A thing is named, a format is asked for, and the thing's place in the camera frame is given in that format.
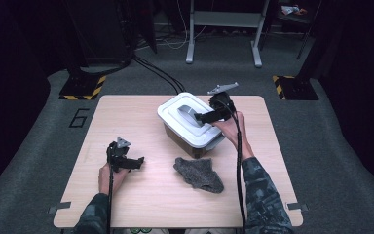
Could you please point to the brown translucent storage box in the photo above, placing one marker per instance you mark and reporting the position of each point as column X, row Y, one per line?
column 181, row 144

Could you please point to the person's leg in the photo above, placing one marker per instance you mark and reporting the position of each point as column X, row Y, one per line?
column 188, row 232

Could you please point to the white lidded plastic box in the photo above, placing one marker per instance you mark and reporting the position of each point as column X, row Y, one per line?
column 178, row 120

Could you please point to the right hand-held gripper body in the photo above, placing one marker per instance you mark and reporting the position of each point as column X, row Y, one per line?
column 222, row 104

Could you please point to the grey tape strip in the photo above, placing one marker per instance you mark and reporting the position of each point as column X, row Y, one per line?
column 60, row 206
column 298, row 206

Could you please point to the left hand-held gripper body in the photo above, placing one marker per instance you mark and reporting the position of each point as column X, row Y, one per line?
column 118, row 156

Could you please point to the black yellow striped stand base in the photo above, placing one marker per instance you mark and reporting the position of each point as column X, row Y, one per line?
column 81, row 87
column 297, row 88

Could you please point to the white metal desk frame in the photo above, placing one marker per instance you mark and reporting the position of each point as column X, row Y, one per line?
column 227, row 19

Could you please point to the green patterned item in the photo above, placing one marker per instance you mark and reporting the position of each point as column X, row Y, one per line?
column 141, row 231

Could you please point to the person's left hand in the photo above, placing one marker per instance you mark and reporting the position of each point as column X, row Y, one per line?
column 105, row 180

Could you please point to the grey fluffy cloth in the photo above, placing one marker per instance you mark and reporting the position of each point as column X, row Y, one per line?
column 199, row 175

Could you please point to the black equipment cabinet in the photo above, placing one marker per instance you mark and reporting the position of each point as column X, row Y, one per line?
column 100, row 32

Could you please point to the person's right hand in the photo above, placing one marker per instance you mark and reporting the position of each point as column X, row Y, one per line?
column 232, row 130

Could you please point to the orange and white clutter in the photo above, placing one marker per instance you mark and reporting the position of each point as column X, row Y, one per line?
column 292, row 9

